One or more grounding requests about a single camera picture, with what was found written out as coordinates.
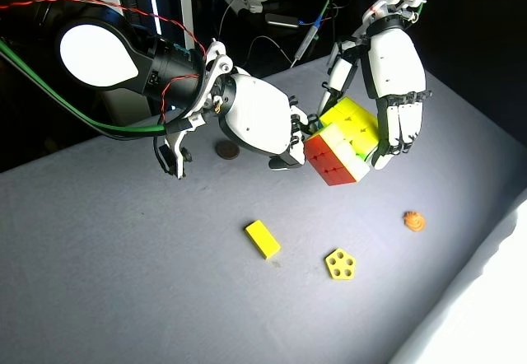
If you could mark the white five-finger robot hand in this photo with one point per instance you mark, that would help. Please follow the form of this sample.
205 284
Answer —
259 117
395 63

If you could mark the multicoloured puzzle cube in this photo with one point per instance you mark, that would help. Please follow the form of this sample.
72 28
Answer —
329 162

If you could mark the round brown sandwich cookie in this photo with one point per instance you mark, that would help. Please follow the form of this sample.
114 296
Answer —
226 152

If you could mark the flat grey device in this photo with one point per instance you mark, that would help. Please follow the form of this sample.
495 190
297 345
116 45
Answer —
281 20

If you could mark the yellow rectangular block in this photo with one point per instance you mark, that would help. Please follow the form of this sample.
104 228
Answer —
263 239

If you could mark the orange swirl toy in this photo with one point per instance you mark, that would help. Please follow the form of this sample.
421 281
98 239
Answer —
415 222

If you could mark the yellow pentagon block with holes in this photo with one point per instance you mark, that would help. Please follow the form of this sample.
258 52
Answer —
340 264

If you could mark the grey table cloth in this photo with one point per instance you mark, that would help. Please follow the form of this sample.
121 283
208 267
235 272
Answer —
164 277

